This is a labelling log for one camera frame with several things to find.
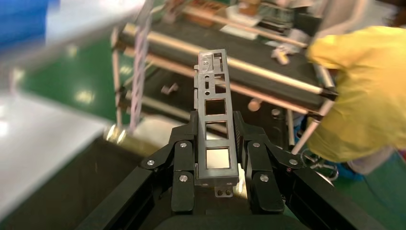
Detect small grey metal piece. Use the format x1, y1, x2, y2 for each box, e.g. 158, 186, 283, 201
161, 83, 179, 95

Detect white paper sheet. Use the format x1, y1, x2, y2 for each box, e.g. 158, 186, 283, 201
220, 23, 258, 40

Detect person in yellow clothes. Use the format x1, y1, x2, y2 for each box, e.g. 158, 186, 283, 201
306, 25, 406, 175

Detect grey metal bracket square holes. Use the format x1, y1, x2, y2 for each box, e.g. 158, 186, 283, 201
193, 48, 239, 198

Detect small brown cardboard box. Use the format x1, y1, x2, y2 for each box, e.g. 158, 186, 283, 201
238, 0, 265, 16

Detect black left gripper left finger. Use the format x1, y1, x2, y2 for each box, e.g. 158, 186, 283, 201
139, 111, 199, 213

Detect open cardboard box red items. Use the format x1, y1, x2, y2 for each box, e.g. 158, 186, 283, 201
184, 0, 237, 28

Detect white handheld tool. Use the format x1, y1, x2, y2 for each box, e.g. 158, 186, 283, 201
271, 44, 294, 66

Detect black belt conveyor table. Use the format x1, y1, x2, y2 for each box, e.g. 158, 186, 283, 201
111, 0, 338, 156

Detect large blue plastic bin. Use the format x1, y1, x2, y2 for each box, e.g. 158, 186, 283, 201
0, 0, 61, 53

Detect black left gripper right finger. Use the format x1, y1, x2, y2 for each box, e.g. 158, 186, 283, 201
233, 111, 305, 214

